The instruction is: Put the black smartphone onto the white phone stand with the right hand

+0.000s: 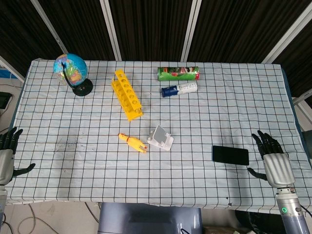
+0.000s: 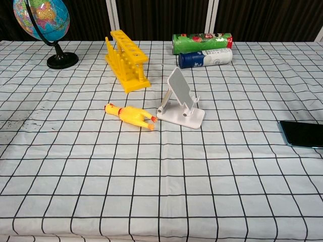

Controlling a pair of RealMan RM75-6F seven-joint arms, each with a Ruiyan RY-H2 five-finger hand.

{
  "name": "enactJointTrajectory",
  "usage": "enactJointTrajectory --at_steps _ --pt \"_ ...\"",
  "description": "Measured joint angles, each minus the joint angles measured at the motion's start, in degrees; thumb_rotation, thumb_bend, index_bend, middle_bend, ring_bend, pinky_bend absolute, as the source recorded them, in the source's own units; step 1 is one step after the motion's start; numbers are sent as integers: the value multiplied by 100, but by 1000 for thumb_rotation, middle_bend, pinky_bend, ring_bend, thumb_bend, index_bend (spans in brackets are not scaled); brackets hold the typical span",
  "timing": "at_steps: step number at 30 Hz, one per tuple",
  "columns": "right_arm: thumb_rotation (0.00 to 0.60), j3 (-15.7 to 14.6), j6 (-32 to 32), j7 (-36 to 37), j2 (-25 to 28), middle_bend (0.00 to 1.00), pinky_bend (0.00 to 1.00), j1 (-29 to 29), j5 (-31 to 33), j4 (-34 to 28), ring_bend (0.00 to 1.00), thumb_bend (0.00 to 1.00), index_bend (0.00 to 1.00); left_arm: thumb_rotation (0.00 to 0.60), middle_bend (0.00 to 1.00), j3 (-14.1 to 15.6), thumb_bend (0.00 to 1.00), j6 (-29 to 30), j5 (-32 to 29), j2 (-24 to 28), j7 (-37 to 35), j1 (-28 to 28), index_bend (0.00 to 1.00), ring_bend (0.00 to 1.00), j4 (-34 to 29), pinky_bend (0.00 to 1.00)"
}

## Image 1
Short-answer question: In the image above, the white bottle with blue cap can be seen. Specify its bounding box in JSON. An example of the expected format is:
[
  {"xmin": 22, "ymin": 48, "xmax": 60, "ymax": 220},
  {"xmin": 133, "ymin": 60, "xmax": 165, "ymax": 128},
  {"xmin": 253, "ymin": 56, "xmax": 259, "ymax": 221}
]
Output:
[{"xmin": 160, "ymin": 81, "xmax": 198, "ymax": 98}]

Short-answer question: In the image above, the black smartphone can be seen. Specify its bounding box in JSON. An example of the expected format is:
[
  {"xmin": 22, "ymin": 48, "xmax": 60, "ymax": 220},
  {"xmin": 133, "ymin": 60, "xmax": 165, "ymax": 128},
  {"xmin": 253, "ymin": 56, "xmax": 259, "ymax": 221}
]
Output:
[{"xmin": 212, "ymin": 145, "xmax": 250, "ymax": 166}]

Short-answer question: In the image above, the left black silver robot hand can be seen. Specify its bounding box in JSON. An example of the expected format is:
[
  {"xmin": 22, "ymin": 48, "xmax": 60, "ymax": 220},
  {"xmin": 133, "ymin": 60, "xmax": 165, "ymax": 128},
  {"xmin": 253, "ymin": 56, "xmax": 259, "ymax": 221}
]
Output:
[{"xmin": 0, "ymin": 127, "xmax": 36, "ymax": 186}]

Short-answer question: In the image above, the white partition post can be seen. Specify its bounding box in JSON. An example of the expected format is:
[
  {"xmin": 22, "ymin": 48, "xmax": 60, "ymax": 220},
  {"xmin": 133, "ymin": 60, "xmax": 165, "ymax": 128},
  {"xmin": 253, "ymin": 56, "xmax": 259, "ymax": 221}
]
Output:
[
  {"xmin": 292, "ymin": 89, "xmax": 312, "ymax": 115},
  {"xmin": 262, "ymin": 0, "xmax": 312, "ymax": 64},
  {"xmin": 30, "ymin": 0, "xmax": 69, "ymax": 55},
  {"xmin": 99, "ymin": 0, "xmax": 122, "ymax": 61},
  {"xmin": 180, "ymin": 0, "xmax": 202, "ymax": 62},
  {"xmin": 0, "ymin": 55, "xmax": 25, "ymax": 82}
]

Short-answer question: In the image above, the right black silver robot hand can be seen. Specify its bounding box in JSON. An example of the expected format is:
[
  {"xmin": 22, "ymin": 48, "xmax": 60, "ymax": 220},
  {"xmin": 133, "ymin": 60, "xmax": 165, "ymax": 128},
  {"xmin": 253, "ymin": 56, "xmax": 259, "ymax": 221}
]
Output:
[{"xmin": 248, "ymin": 130, "xmax": 296, "ymax": 189}]

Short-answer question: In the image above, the yellow test tube rack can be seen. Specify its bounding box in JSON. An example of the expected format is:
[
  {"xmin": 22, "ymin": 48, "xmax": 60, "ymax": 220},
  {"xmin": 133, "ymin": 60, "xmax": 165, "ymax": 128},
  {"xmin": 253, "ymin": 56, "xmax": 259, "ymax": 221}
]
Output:
[{"xmin": 111, "ymin": 69, "xmax": 144, "ymax": 122}]

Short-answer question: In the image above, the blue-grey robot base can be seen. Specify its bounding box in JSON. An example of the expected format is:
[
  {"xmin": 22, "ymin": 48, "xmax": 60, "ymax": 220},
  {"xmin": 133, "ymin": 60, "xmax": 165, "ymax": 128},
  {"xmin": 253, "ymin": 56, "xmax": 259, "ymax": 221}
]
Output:
[{"xmin": 97, "ymin": 202, "xmax": 203, "ymax": 234}]

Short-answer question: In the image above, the green chip can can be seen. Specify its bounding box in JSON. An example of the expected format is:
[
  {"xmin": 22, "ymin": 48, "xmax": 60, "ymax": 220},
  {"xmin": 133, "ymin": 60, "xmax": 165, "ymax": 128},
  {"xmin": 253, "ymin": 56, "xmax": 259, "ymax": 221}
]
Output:
[{"xmin": 157, "ymin": 66, "xmax": 201, "ymax": 81}]

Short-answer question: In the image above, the yellow rubber chicken toy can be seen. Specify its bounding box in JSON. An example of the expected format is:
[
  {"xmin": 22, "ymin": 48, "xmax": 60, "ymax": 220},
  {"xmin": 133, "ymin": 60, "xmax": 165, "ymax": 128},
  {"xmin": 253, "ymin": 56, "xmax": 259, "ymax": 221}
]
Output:
[{"xmin": 118, "ymin": 133, "xmax": 148, "ymax": 154}]

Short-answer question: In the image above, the checkered white tablecloth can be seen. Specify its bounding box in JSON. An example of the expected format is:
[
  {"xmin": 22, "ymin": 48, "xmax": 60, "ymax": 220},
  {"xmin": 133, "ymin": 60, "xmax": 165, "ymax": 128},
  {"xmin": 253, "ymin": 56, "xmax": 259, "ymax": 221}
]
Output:
[{"xmin": 4, "ymin": 58, "xmax": 312, "ymax": 215}]

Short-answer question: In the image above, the white phone stand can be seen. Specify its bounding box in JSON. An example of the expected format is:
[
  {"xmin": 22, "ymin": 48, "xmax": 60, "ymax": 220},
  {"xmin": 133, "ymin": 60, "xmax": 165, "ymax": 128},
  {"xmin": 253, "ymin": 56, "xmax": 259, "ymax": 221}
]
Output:
[{"xmin": 147, "ymin": 125, "xmax": 175, "ymax": 151}]

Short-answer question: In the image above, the black floor cable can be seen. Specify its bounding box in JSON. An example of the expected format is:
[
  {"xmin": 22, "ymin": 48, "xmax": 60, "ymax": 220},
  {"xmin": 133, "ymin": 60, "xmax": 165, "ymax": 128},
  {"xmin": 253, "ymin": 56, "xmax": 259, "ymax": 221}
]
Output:
[{"xmin": 84, "ymin": 201, "xmax": 101, "ymax": 224}]

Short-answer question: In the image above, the small desk globe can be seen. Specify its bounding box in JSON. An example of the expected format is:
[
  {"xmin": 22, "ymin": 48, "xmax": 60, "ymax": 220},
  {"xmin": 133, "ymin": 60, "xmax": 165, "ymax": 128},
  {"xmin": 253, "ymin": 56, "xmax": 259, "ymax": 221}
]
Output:
[{"xmin": 53, "ymin": 53, "xmax": 94, "ymax": 97}]

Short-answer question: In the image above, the black device on floor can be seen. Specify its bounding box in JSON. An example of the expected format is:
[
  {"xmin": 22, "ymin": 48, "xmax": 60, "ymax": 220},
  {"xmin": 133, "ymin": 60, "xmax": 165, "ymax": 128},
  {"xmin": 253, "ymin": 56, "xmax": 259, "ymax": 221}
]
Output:
[{"xmin": 0, "ymin": 92, "xmax": 12, "ymax": 110}]

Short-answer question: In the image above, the beige floor cable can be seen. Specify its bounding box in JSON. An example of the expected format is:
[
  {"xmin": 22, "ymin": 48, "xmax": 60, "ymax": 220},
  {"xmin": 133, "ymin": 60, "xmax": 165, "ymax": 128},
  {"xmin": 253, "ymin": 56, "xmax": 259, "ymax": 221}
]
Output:
[{"xmin": 17, "ymin": 203, "xmax": 59, "ymax": 234}]

